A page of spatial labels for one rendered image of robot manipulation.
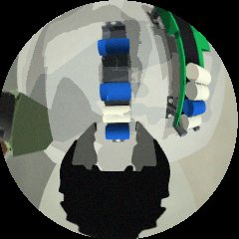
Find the blue plastic bar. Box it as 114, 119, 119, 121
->
182, 99, 206, 117
100, 83, 131, 102
98, 38, 129, 56
105, 124, 129, 139

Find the white plastic bar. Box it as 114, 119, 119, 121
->
179, 115, 201, 130
186, 63, 211, 85
103, 106, 130, 122
185, 82, 209, 101

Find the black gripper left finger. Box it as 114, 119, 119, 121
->
59, 122, 98, 194

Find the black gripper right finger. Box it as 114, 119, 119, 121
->
131, 121, 170, 199

